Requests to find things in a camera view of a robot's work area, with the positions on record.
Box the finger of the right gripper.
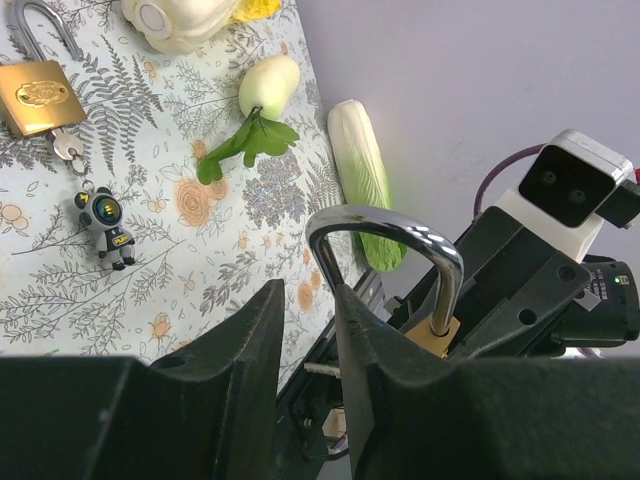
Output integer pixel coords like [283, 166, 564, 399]
[449, 253, 590, 360]

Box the floral tablecloth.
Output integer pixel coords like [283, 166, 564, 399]
[1, 1, 341, 380]

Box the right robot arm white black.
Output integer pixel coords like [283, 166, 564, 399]
[448, 207, 639, 359]

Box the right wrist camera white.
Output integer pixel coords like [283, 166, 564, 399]
[494, 129, 639, 262]

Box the small brass padlock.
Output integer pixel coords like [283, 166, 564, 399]
[0, 0, 89, 140]

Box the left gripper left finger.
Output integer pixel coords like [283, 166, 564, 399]
[1, 280, 285, 479]

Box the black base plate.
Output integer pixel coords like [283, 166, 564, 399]
[273, 339, 346, 463]

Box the large green white cabbage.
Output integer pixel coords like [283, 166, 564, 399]
[327, 100, 407, 273]

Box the yellow napa cabbage toy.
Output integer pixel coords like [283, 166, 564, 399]
[121, 0, 282, 55]

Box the black headed key bunch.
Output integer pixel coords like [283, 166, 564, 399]
[50, 128, 136, 271]

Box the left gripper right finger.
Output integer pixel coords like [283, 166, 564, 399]
[335, 285, 639, 479]

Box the white radish toy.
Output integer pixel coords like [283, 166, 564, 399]
[197, 54, 301, 185]

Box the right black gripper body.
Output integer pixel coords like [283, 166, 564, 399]
[384, 205, 566, 357]

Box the large brass padlock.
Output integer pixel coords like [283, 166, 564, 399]
[305, 205, 464, 358]

